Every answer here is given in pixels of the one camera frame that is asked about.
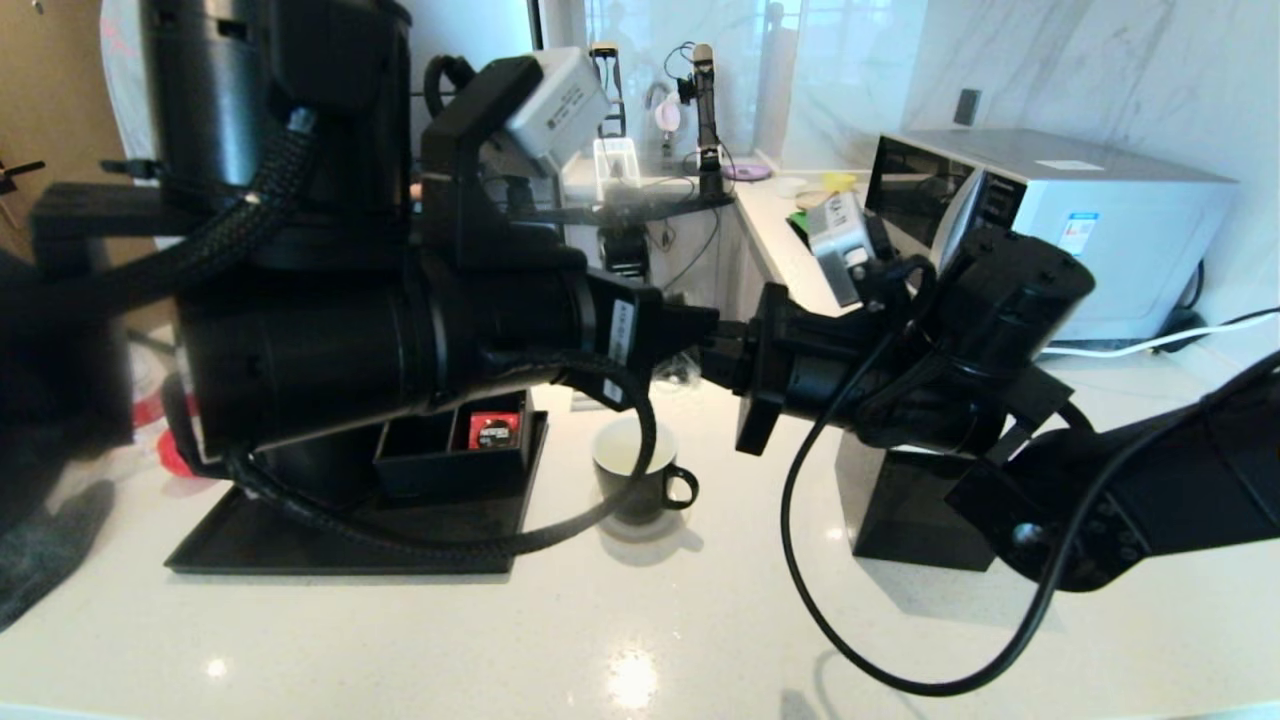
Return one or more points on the green mat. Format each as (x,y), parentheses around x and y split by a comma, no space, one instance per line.
(800,220)

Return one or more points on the black compartment organizer box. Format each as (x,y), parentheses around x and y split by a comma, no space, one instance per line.
(430,460)

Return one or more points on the yellow bowl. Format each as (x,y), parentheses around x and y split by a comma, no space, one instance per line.
(838,182)

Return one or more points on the red toy apple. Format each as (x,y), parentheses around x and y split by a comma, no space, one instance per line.
(170,450)

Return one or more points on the black tissue box white lid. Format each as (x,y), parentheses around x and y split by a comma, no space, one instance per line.
(900,500)

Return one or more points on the grey wall socket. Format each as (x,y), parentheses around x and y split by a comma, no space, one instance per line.
(965,109)

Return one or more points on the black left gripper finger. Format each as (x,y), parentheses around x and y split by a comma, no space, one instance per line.
(690,320)
(685,342)

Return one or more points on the black serving tray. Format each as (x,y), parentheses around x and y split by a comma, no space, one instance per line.
(400,545)

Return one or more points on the black robot stand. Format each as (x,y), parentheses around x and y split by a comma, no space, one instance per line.
(660,205)

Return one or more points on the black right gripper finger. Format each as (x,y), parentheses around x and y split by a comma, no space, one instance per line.
(728,342)
(728,372)

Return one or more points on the purple plate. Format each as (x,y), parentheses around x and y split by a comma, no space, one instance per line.
(745,171)

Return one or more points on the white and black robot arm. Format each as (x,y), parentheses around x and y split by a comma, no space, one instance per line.
(705,110)

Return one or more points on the red packaged item with label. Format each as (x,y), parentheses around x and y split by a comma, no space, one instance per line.
(493,430)

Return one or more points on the white bowl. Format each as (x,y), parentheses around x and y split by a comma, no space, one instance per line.
(789,186)

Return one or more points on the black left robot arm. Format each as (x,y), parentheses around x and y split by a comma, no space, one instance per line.
(300,340)

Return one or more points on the silver microwave oven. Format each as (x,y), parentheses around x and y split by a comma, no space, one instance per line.
(1150,200)

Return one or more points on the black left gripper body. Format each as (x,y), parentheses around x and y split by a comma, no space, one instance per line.
(620,340)

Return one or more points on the white dish rack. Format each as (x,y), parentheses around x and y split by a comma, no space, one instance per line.
(620,155)

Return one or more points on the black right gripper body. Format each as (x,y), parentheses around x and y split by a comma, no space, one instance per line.
(810,370)

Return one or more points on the black ladder-shaped frame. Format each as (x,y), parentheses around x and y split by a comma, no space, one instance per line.
(604,60)

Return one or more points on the black mug white inside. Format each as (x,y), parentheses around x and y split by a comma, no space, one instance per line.
(625,450)

